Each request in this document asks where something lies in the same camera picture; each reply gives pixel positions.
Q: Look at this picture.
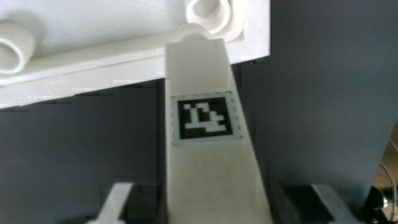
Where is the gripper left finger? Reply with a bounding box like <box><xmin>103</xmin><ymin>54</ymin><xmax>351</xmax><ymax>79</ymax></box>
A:
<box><xmin>85</xmin><ymin>182</ymin><xmax>133</xmax><ymax>224</ymax></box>

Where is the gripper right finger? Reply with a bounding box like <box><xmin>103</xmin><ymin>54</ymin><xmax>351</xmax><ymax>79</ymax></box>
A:
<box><xmin>282</xmin><ymin>183</ymin><xmax>362</xmax><ymax>224</ymax></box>

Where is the white desk leg block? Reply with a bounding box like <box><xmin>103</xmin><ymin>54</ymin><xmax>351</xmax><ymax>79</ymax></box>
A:
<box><xmin>156</xmin><ymin>23</ymin><xmax>275</xmax><ymax>224</ymax></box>

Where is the white desk top tray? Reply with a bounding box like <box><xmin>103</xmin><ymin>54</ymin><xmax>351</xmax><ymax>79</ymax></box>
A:
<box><xmin>0</xmin><ymin>0</ymin><xmax>270</xmax><ymax>87</ymax></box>

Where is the white front obstacle rail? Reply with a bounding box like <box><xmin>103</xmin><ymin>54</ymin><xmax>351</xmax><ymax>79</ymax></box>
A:
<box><xmin>0</xmin><ymin>56</ymin><xmax>165</xmax><ymax>109</ymax></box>

